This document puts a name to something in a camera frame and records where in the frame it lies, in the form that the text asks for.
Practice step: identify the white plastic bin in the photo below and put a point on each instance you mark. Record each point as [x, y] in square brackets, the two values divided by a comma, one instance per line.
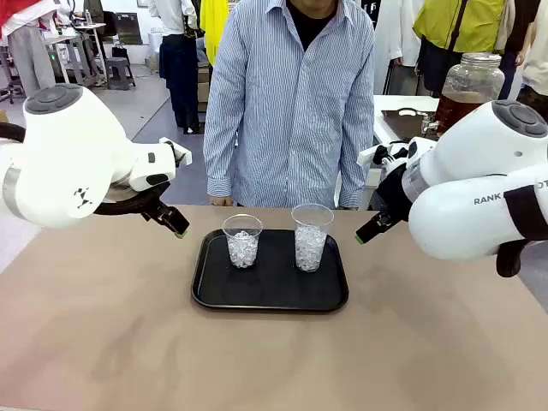
[371, 188]

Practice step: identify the black plastic serving tray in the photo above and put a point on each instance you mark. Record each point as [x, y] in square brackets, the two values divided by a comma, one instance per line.
[274, 291]

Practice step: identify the dark monitor screen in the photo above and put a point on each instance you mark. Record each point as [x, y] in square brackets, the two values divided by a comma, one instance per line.
[128, 29]

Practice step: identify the short clear iced cup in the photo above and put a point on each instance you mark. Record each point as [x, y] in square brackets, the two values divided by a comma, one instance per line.
[242, 252]

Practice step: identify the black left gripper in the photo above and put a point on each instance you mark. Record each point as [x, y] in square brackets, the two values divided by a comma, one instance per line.
[156, 212]

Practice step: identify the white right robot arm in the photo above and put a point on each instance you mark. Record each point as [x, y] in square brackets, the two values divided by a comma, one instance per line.
[471, 150]

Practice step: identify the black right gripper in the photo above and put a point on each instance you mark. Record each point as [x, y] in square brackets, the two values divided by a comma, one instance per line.
[394, 197]

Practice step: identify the bystander red top grey trousers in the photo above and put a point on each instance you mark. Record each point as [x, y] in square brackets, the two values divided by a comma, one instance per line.
[30, 51]

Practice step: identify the small black bag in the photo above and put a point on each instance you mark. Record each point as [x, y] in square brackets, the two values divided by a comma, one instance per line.
[120, 51]

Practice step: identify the bystander cream top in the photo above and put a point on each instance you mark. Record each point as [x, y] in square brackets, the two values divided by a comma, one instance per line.
[533, 55]

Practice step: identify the glass tea dispenser jar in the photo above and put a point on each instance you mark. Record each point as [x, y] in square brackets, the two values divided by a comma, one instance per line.
[471, 85]

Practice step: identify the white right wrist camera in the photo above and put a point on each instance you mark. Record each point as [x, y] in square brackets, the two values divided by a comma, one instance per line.
[385, 152]

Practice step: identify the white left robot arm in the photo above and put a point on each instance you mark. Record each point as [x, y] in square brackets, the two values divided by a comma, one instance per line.
[64, 171]

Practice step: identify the grey plastic stool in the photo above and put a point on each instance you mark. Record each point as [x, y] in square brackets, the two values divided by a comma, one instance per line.
[120, 73]

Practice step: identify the person in striped shirt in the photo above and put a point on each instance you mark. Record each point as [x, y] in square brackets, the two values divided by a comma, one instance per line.
[274, 107]

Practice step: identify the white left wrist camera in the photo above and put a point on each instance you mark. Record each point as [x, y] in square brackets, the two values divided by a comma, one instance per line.
[180, 152]

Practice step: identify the grey metal workbench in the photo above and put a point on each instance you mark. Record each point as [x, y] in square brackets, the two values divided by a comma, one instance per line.
[77, 51]

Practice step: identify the yellow hanging garment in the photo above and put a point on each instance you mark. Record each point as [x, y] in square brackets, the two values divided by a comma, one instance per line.
[214, 25]

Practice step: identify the bystander white shirt dark trousers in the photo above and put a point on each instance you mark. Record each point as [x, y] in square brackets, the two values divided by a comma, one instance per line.
[180, 64]

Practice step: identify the tall clear iced cup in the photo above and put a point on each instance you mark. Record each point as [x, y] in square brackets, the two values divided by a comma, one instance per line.
[310, 248]

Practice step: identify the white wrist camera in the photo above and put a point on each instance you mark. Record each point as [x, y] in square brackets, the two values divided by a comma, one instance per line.
[385, 152]
[180, 152]

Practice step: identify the white side table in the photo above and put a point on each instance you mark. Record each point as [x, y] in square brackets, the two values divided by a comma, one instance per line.
[398, 102]

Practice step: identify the person's right hand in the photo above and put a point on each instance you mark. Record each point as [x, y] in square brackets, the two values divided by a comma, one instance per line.
[222, 201]

